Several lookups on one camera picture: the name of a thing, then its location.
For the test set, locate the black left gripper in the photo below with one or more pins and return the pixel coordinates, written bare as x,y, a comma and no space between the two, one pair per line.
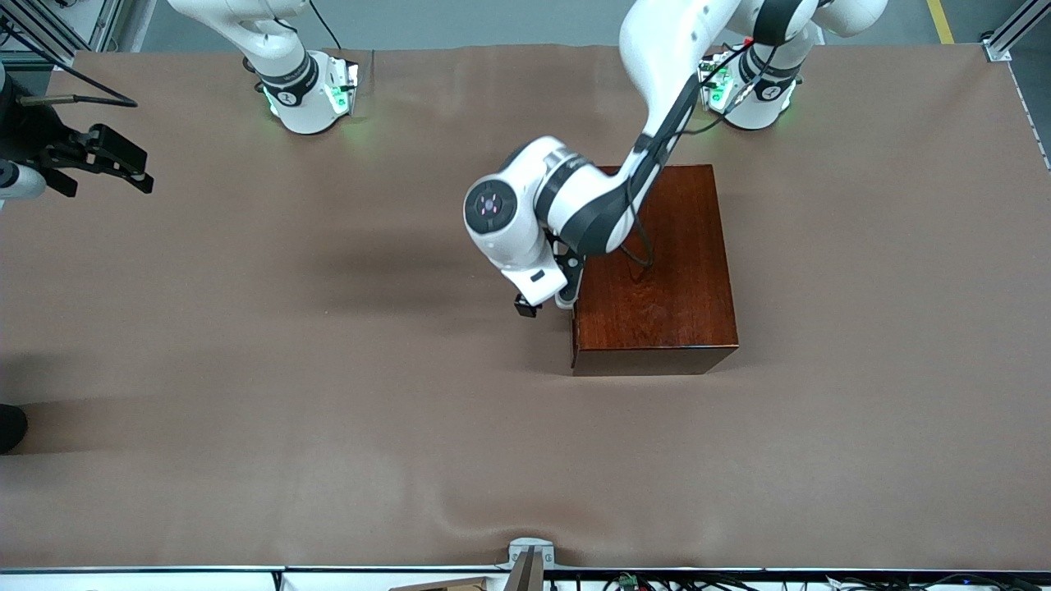
525,306

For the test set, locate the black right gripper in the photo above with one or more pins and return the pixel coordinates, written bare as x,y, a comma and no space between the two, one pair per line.
34,134

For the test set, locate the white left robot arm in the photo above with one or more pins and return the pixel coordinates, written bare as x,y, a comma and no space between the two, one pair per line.
501,222

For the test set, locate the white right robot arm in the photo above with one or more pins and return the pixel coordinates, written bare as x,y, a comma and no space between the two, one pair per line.
291,90

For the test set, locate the dark red wooden cabinet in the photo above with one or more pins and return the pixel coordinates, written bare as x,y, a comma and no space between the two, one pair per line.
673,312

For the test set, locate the brown table cloth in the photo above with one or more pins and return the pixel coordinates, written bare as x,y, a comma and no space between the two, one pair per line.
410,451

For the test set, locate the black round object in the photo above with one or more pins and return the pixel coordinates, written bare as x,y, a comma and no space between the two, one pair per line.
10,427

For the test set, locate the light wooden board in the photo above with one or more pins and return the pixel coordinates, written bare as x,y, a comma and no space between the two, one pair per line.
443,585

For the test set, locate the aluminium frame profile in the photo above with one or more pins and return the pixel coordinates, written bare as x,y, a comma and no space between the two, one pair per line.
1006,37
45,33

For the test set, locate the grey metal camera bracket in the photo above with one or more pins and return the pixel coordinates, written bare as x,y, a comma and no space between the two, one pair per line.
525,558

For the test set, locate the white table edge rail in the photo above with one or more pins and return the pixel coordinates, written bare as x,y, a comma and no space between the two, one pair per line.
1036,123

